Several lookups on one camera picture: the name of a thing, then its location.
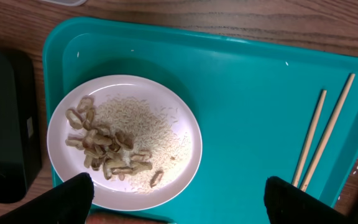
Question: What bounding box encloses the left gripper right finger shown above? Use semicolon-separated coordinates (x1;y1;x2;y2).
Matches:
264;176;351;224

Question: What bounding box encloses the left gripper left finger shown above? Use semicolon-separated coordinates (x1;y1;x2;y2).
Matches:
0;172;94;224

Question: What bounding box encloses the orange carrot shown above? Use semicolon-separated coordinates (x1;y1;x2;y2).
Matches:
85;212;171;224

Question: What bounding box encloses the peanut shells pile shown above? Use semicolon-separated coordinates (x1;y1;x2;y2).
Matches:
65;96;156;181

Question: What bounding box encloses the black plastic tray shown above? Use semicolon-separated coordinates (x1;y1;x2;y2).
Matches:
0;49;42;203

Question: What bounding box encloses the right wooden chopstick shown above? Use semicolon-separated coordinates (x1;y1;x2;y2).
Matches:
300;73;356;192

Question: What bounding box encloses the pink plate with food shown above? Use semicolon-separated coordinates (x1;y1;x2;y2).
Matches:
47;75;203;212

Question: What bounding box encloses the teal serving tray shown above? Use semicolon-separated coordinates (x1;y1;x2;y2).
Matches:
43;17;358;223

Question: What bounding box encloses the rice pile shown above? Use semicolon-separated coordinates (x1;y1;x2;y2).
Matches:
93;98;191;194

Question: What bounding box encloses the clear plastic bin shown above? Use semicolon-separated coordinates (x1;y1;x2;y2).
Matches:
42;0;87;7

